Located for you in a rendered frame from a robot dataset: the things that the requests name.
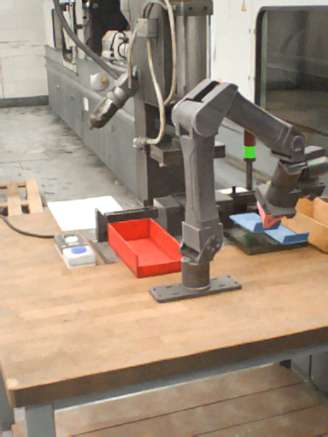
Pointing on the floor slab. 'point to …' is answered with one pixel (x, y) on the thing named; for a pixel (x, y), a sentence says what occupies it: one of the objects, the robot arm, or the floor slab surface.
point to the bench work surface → (156, 344)
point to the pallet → (19, 197)
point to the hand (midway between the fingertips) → (266, 224)
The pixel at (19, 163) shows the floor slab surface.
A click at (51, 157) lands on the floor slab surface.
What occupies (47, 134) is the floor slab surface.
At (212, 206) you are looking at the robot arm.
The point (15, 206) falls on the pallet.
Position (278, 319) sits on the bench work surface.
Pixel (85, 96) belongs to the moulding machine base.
